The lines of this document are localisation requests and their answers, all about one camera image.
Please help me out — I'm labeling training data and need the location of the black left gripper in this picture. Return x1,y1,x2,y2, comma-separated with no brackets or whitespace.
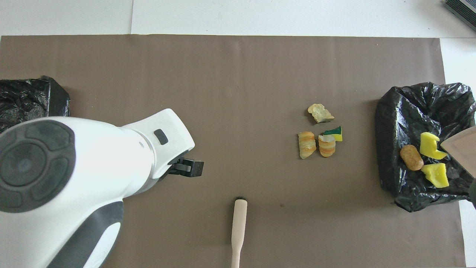
168,159,204,178

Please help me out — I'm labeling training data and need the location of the beige hand brush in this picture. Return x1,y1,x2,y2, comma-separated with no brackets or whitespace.
231,196,248,268

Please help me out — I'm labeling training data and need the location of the green and yellow sponge piece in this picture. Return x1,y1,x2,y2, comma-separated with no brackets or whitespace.
323,126,343,142

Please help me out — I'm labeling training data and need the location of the notched yellow sponge piece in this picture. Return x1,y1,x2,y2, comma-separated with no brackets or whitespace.
419,132,449,160

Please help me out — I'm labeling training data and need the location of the beige plastic dustpan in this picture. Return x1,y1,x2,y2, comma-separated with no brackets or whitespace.
440,125,476,178

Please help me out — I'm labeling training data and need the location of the black bag-lined bin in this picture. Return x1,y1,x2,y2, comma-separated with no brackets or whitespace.
375,82,476,213
0,76,71,134

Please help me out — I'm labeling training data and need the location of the brown paper table mat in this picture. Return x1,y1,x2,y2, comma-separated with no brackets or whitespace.
0,35,466,268

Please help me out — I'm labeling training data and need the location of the dark ribbed device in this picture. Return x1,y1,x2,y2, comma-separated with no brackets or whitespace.
444,0,476,32

